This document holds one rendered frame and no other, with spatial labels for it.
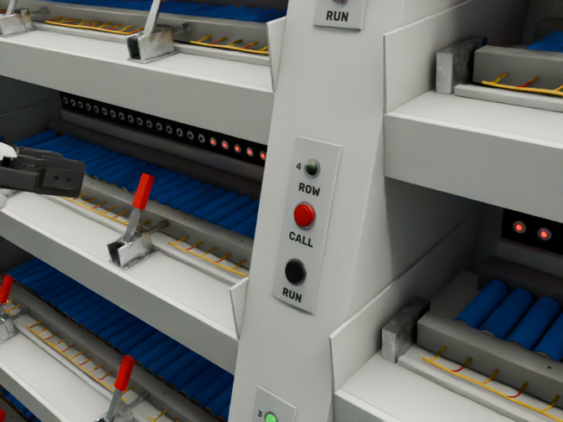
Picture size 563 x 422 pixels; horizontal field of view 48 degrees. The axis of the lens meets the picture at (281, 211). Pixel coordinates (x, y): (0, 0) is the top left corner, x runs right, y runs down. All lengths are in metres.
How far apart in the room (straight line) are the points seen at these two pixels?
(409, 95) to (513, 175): 0.09
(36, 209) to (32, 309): 0.18
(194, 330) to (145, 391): 0.19
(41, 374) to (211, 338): 0.34
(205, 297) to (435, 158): 0.26
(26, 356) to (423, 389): 0.56
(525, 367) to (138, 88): 0.40
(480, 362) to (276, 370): 0.15
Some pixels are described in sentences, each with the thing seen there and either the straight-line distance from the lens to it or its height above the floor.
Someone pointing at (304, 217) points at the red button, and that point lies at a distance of 0.45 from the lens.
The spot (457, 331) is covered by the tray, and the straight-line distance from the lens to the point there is 0.48.
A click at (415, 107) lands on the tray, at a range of 0.42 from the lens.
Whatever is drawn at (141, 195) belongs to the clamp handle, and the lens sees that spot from 0.63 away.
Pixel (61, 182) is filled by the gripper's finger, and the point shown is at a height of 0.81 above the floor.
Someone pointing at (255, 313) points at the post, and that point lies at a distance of 0.50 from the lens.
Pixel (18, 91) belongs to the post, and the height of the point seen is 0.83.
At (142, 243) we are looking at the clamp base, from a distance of 0.64.
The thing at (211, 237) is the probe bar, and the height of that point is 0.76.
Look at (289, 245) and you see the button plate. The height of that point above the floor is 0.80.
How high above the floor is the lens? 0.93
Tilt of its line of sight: 13 degrees down
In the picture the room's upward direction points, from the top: 9 degrees clockwise
